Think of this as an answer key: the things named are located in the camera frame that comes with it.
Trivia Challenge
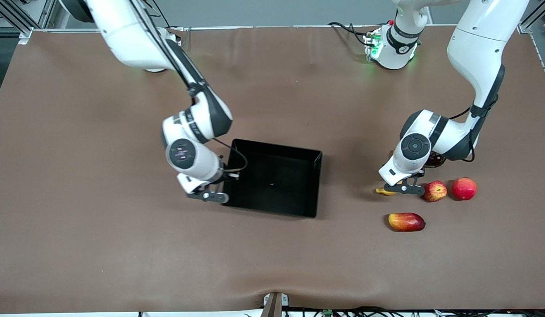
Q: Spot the metal table edge bracket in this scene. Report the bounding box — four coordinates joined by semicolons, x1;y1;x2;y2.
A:
262;292;289;317

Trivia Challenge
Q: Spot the black right base cable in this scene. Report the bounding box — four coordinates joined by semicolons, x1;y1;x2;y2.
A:
145;0;192;33

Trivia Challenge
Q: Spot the red yellow mango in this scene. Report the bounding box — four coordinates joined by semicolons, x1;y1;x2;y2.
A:
388;212;426;232

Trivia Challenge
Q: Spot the aluminium frame profile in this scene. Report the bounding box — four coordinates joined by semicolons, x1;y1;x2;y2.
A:
518;0;545;93
0;0;63;44

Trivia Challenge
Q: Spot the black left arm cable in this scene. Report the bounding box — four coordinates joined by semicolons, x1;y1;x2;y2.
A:
449;95;500;162

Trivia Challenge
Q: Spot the brown table cover mat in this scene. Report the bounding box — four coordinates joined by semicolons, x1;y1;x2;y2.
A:
0;24;545;314

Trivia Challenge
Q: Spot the small red yellow apple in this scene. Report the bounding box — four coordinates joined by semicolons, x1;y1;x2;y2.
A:
423;180;448;203

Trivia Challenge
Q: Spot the round red apple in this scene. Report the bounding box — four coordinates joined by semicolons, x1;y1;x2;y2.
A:
451;177;478;201

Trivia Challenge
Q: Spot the black base cable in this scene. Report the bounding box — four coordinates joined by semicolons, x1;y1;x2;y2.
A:
328;21;370;47
145;0;192;33

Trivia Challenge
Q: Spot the black left base cable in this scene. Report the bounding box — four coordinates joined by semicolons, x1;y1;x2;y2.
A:
328;21;370;47

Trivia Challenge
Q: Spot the black plastic tray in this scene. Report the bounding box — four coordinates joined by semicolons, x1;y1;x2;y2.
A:
222;139;323;218

